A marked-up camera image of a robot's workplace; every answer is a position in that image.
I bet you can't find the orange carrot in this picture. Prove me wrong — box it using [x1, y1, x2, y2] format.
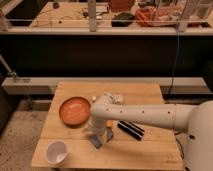
[107, 120, 113, 128]

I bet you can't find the orange crate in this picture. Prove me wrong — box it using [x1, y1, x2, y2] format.
[135, 7, 181, 27]

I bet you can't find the orange bowl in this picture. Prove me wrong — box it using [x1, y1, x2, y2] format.
[59, 97, 90, 126]

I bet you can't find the metal clamp bracket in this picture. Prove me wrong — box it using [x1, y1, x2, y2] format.
[0, 54, 31, 83]

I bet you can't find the white cup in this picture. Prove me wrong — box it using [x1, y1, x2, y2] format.
[45, 141, 68, 165]

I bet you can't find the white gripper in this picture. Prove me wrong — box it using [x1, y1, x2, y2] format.
[86, 120, 114, 149]

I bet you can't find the black bag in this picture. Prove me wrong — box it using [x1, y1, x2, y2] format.
[111, 12, 135, 27]

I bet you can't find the black rectangular block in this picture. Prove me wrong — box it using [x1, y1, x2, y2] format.
[117, 121, 145, 141]

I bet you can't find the blue cable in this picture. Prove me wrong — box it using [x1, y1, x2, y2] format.
[167, 31, 181, 96]

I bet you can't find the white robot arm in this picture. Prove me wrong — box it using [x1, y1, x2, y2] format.
[89, 93, 213, 171]

